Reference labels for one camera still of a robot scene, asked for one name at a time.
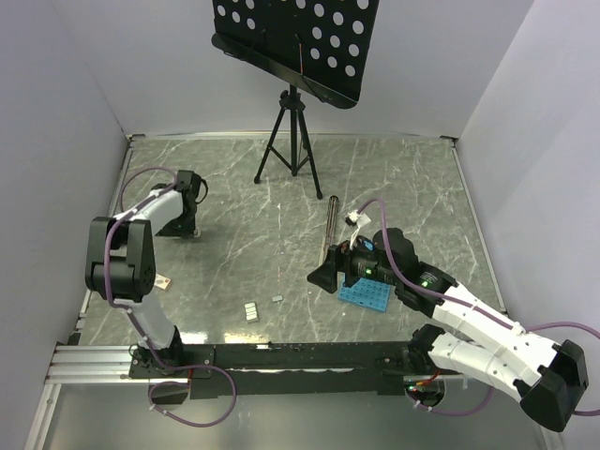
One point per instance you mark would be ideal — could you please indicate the grey staple box tray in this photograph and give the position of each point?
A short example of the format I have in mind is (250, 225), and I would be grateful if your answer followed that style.
(251, 312)

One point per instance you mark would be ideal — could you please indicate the beige metal stapler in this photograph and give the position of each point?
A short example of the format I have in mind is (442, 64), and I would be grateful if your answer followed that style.
(175, 232)

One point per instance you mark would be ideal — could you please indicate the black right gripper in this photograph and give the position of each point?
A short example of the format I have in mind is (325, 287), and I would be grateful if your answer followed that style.
(325, 277)

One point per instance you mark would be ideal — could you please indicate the metal staple magazine rail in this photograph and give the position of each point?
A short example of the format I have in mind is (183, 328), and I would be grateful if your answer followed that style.
(330, 226)

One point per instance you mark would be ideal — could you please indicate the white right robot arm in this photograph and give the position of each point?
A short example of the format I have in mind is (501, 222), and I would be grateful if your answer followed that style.
(546, 378)

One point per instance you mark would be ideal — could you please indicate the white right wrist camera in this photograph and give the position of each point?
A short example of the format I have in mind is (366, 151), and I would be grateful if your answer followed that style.
(356, 221)

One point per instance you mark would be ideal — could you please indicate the black tripod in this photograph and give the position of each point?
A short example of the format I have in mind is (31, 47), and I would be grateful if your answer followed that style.
(301, 152)

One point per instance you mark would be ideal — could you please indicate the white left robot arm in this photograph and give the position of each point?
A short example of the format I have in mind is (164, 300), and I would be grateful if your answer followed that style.
(121, 264)

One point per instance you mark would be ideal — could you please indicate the blue studded baseplate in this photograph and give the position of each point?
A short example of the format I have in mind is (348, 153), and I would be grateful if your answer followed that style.
(366, 293)

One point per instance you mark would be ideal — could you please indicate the black perforated music stand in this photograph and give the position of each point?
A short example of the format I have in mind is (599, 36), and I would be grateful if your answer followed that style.
(320, 47)

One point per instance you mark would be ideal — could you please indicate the small cardboard staple box lid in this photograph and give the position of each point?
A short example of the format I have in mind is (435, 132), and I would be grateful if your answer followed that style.
(162, 283)

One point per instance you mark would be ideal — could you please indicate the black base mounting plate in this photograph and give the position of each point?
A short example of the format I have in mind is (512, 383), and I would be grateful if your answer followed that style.
(290, 368)

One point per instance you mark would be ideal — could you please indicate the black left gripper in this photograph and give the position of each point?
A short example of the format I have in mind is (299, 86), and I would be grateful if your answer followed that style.
(188, 230)

